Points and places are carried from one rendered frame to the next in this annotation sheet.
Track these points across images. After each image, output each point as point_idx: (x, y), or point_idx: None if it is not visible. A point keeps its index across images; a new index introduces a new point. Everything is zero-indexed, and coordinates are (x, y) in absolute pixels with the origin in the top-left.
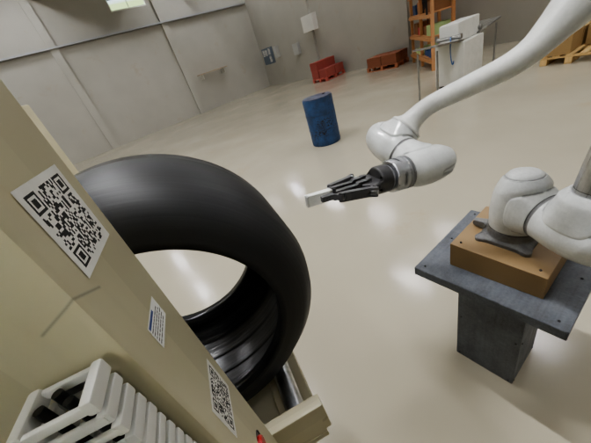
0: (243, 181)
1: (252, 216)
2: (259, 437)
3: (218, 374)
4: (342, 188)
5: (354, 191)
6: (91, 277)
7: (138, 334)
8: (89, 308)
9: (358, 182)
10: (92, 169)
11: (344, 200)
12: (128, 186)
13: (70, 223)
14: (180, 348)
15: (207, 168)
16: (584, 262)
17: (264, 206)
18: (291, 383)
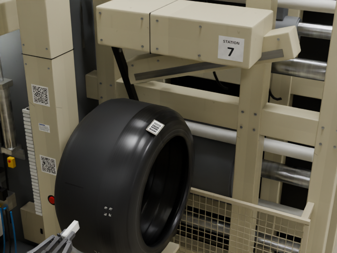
0: (99, 175)
1: (61, 163)
2: (52, 198)
3: (55, 167)
4: (54, 241)
5: (42, 242)
6: (34, 103)
7: (34, 119)
8: (29, 104)
9: (44, 250)
10: (138, 110)
11: (51, 241)
12: (88, 115)
13: (39, 95)
14: (45, 139)
15: (101, 149)
16: None
17: (66, 172)
18: (76, 250)
